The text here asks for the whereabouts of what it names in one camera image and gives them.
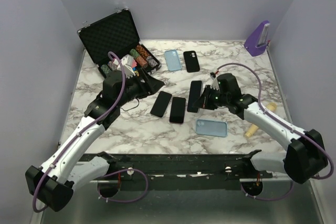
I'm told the wooden cylinder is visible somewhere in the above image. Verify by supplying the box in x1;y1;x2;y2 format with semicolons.
244;102;277;138

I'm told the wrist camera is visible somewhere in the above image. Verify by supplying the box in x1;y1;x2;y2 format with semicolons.
117;55;136;78
211;75;219;90

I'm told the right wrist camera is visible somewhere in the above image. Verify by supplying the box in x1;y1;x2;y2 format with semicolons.
211;75;219;90

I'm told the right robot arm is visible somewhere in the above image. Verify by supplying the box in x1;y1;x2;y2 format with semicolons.
193;73;328;184

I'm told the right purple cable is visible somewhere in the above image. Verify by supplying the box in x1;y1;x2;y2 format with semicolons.
214;62;334;201

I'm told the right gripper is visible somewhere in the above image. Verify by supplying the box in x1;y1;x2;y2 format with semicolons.
193;84;229;110

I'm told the phone from blue case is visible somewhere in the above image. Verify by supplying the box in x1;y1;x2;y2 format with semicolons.
150;91;172;118

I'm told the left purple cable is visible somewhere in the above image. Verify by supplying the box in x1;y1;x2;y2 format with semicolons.
31;52;150;213

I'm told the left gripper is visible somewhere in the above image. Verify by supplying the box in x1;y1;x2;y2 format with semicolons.
117;68;165;108

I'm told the purple metronome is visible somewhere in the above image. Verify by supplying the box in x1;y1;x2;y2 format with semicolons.
244;20;270;57

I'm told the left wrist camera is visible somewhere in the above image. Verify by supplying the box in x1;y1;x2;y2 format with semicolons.
117;55;136;78

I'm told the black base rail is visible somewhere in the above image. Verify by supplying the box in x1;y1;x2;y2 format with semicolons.
97;152;272;191

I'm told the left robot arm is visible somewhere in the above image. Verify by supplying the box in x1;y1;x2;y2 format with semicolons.
25;70;164;212

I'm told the black phone case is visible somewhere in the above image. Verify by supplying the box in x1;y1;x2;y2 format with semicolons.
183;51;200;73

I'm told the black cased phone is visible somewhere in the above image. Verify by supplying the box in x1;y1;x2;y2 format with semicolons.
169;97;186;124

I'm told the purple cable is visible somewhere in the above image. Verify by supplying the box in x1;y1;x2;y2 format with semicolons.
214;62;334;201
31;52;150;213

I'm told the pink card box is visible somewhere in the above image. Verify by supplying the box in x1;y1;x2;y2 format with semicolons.
131;60;137;68

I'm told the black poker chip case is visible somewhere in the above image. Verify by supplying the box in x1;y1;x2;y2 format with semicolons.
77;8;162;77

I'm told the light blue phone case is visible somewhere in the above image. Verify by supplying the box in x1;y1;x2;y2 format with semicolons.
164;49;182;72

